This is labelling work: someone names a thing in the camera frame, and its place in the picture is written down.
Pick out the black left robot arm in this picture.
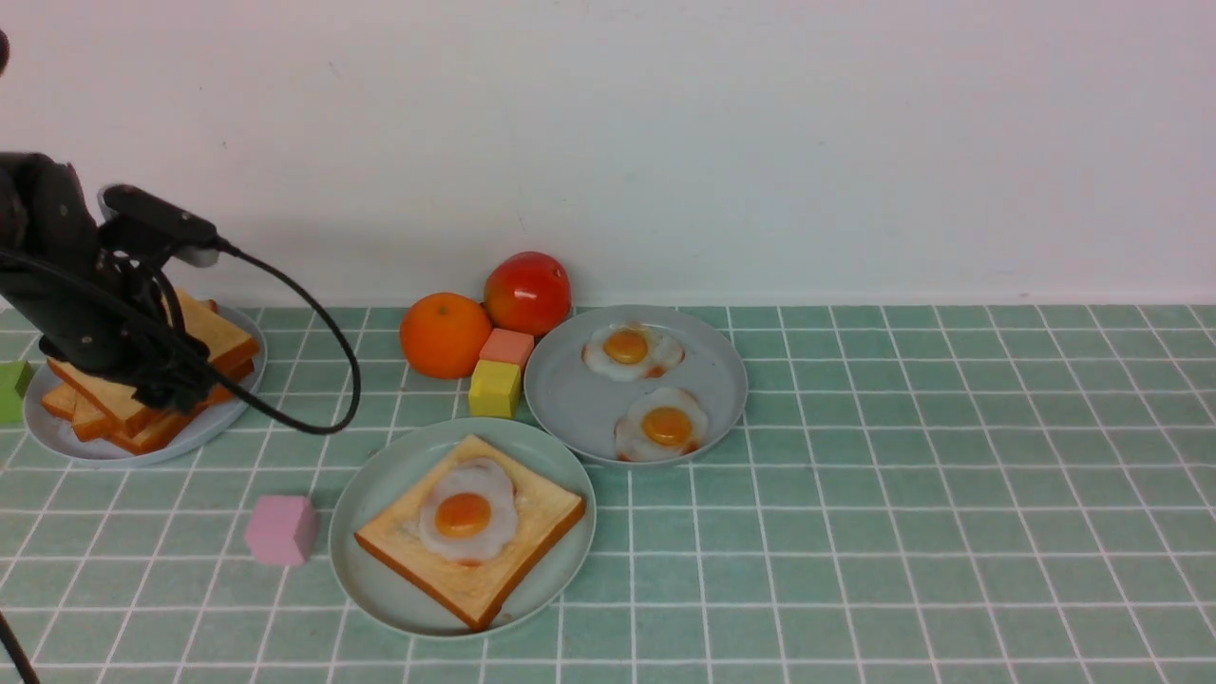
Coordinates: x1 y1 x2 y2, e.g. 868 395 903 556
1 152 221 414

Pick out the light green empty plate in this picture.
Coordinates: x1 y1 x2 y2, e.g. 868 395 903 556
330 417 597 640

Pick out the grey bread plate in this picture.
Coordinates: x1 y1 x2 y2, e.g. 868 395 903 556
26 299 268 469

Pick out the grey egg plate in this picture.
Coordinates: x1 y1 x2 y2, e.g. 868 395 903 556
524 305 749 470

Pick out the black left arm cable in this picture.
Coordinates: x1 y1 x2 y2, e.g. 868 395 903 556
0 237 364 684

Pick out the yellow wooden cube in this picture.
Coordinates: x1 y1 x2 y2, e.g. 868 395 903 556
467 359 523 420

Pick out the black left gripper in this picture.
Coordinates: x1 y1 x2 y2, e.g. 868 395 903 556
2 228 221 414

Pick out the salmon wooden cube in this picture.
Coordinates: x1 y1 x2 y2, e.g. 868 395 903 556
479 327 536 369

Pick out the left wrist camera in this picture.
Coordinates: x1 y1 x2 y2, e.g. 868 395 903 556
97 183 221 269

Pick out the red apple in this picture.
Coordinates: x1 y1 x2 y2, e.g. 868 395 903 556
484 251 573 337

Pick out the pink wooden cube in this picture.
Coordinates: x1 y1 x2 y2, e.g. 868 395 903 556
244 495 320 566

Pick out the toast slice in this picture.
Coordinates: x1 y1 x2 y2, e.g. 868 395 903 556
105 407 207 455
43 385 233 442
355 436 586 630
47 288 260 434

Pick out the green wooden cube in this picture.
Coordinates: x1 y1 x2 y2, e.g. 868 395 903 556
0 359 33 426

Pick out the fried egg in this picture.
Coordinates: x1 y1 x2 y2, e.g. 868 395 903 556
417 458 520 564
581 323 686 382
614 387 711 462

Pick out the orange fruit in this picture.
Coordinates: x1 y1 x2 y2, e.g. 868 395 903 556
399 292 492 380

